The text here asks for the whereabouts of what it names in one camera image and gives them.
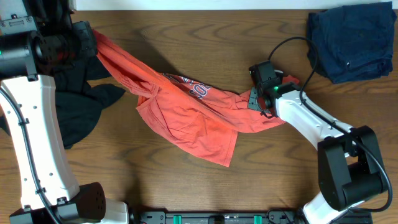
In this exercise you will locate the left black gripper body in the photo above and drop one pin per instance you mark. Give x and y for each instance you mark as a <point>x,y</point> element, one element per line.
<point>83,45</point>

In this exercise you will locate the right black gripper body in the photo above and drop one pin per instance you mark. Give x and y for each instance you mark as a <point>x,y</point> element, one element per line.
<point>254,102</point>

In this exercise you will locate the red printed t-shirt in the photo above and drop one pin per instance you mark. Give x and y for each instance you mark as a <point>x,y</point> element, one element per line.
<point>198,118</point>

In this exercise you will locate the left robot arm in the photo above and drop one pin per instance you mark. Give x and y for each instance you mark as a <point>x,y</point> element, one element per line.
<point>36,37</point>

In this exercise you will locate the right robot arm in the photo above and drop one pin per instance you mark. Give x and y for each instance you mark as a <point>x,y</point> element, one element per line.
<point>350,166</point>

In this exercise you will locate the black t-shirt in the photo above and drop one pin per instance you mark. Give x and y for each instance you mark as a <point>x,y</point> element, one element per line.
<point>78,104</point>

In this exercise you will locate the folded navy blue garment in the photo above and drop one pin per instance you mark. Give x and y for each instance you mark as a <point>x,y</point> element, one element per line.
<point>354,42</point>

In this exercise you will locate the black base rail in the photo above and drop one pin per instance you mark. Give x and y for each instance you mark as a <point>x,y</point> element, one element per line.
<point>271,217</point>

